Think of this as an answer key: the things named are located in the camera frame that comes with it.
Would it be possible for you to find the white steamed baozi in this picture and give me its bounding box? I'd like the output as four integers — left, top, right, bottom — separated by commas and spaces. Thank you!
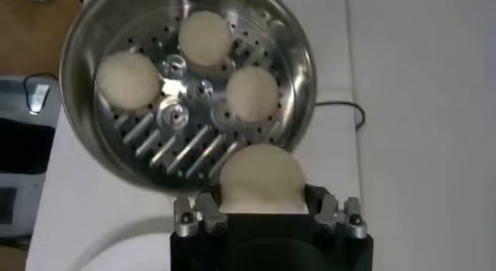
219, 142, 309, 214
224, 65, 281, 122
95, 50, 162, 111
177, 9, 234, 67

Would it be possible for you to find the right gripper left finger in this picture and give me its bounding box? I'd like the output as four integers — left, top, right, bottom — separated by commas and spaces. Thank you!
173, 190, 229, 239

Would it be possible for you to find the steel steamer basket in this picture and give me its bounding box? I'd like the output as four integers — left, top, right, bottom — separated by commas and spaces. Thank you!
58, 0, 319, 194

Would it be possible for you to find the grey robot chassis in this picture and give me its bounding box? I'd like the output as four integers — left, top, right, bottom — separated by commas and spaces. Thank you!
0, 73, 61, 242

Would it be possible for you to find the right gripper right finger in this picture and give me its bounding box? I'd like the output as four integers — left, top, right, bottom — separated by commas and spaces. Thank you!
305, 184, 368, 240

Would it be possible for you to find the black cooker power cord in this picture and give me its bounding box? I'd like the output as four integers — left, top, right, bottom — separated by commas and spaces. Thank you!
314, 101, 367, 131

